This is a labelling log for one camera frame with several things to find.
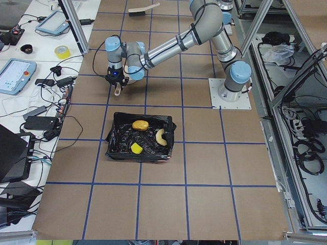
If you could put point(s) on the aluminium frame post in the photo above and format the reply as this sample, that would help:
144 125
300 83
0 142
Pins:
72 18

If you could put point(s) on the yellow green sponge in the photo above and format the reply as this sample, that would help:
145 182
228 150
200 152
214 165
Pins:
136 148

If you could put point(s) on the beige plastic dustpan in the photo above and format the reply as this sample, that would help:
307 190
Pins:
118 90

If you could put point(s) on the teach pendant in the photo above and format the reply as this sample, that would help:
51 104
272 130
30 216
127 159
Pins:
15 75
54 25

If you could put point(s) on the pale curved foam peel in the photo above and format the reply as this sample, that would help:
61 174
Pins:
159 137

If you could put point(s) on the upper teach pendant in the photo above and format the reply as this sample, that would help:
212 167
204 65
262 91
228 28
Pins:
54 25

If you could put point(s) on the black power brick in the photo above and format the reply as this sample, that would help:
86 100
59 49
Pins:
41 123

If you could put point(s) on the yellow lemon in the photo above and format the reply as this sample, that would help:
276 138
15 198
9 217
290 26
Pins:
140 125

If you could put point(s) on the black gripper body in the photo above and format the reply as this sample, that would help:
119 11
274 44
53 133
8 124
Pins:
111 73

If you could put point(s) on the lower teach pendant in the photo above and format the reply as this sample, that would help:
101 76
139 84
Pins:
15 75

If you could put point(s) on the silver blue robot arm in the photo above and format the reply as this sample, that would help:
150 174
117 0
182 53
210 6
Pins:
130 60
226 7

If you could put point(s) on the black clip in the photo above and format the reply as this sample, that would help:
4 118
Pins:
56 70

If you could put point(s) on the black power adapter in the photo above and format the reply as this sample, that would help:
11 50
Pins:
85 22

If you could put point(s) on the crumpled white cloth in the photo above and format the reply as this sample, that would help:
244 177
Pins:
279 54

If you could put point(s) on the yellow tape roll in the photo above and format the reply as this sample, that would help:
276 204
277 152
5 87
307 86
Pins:
62 52

